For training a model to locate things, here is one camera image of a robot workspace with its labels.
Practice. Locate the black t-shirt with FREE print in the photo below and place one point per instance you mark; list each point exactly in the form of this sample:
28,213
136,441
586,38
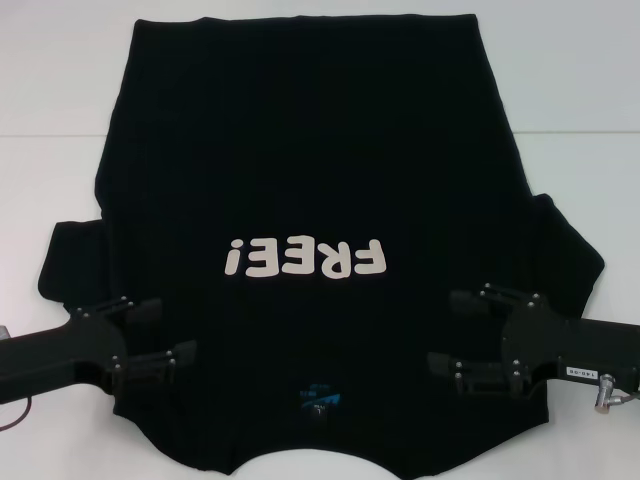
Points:
310,150

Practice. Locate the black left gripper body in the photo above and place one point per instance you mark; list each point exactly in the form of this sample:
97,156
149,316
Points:
60,352

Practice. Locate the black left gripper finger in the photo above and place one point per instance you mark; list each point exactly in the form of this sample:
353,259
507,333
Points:
160,362
142,311

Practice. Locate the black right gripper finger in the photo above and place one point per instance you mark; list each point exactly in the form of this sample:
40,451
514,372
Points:
450,367
470,301

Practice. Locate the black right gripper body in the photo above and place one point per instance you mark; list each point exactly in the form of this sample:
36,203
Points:
560,350

